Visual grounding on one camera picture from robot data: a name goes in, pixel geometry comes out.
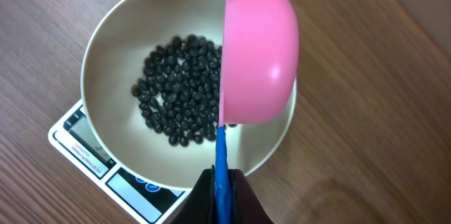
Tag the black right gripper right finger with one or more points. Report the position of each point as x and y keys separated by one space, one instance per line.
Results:
x=246 y=208

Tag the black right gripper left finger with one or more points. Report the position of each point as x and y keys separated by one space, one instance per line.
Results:
x=199 y=206

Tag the pink scoop with blue handle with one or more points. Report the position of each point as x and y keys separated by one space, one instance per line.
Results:
x=258 y=69

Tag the black beans in bowl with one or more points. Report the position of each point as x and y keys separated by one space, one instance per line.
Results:
x=178 y=94

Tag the white bowl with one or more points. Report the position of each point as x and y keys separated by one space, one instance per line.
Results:
x=113 y=61

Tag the white digital kitchen scale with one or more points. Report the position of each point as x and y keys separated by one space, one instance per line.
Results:
x=145 y=202

